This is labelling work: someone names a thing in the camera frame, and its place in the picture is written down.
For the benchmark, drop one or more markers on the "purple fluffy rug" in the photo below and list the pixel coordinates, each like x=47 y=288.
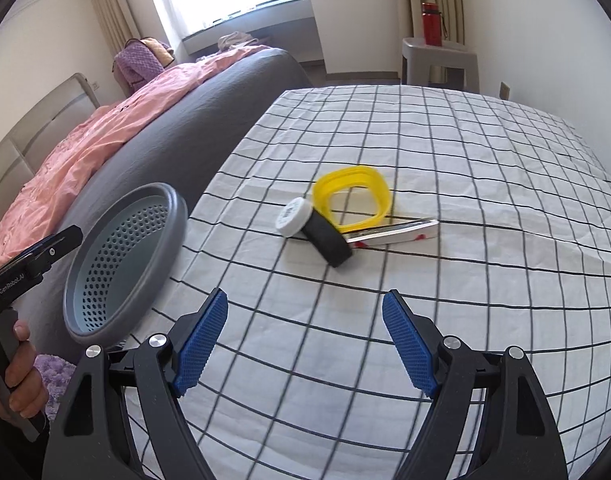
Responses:
x=56 y=373

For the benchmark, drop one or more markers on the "grey plastic stool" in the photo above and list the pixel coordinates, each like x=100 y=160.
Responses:
x=418 y=58

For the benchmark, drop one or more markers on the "white grid bed sheet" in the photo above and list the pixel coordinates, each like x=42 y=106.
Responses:
x=304 y=382

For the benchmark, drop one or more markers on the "beige clothes on sill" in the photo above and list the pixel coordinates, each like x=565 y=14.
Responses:
x=235 y=40

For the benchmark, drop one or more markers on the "pink blanket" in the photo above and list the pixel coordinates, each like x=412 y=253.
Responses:
x=44 y=200

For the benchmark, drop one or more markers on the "grey bed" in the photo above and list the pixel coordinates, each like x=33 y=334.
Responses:
x=188 y=143

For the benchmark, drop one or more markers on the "purple pillow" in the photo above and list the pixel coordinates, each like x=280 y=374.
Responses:
x=134 y=66

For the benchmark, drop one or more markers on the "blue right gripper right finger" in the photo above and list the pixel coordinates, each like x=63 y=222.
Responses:
x=412 y=335

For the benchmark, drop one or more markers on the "red water bottle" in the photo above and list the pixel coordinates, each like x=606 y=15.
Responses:
x=432 y=24

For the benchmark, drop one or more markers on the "beige headboard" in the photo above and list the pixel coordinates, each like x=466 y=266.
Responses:
x=36 y=134

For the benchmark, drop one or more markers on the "black bottle white cap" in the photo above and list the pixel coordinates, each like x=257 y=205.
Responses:
x=300 y=217

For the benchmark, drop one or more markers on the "left hand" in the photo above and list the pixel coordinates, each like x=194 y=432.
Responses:
x=29 y=394

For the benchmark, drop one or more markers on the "beige left curtain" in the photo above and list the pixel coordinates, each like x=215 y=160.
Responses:
x=121 y=20

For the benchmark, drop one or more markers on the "wall socket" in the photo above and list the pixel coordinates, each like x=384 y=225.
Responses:
x=504 y=91

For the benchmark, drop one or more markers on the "white red flat box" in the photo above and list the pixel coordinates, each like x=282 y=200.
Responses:
x=396 y=233

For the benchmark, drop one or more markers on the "grey perforated trash bin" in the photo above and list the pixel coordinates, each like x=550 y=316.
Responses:
x=122 y=265

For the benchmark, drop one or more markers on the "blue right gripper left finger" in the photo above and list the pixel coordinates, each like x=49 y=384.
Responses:
x=194 y=338

